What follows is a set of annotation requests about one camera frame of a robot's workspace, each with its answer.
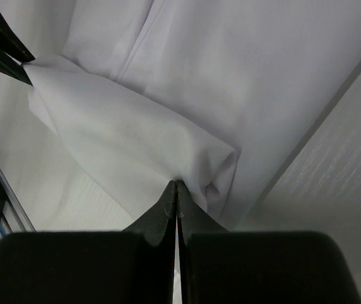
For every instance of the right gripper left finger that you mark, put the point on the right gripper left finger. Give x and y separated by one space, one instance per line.
135 265

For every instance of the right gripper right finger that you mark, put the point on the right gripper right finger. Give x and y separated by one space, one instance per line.
220 266

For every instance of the white t shirt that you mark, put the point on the white t shirt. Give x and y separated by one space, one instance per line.
214 93

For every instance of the aluminium front rail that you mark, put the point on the aluminium front rail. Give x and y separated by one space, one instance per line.
13 217

